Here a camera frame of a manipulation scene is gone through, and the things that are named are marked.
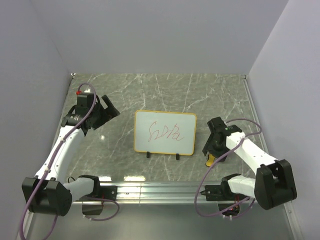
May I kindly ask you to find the yellow handled eraser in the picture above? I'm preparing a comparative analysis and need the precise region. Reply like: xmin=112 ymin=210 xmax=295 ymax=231
xmin=205 ymin=153 xmax=216 ymax=167

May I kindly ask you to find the yellow framed whiteboard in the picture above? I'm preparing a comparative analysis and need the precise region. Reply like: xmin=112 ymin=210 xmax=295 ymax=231
xmin=133 ymin=110 xmax=197 ymax=156

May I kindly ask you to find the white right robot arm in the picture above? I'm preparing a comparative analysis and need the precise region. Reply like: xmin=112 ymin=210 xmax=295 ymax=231
xmin=201 ymin=117 xmax=297 ymax=210

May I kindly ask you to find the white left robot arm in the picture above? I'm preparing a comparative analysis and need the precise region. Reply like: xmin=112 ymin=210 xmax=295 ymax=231
xmin=22 ymin=91 xmax=120 ymax=217

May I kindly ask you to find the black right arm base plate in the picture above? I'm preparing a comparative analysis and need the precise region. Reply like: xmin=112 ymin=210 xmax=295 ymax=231
xmin=200 ymin=184 xmax=226 ymax=202

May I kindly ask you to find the aluminium side rail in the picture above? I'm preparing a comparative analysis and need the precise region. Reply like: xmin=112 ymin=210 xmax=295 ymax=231
xmin=240 ymin=74 xmax=269 ymax=154

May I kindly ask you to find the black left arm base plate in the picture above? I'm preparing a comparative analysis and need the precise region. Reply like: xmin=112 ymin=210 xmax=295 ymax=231
xmin=79 ymin=185 xmax=118 ymax=201

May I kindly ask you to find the aluminium mounting rail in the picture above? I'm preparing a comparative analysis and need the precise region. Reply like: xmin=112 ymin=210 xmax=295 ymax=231
xmin=26 ymin=181 xmax=291 ymax=205

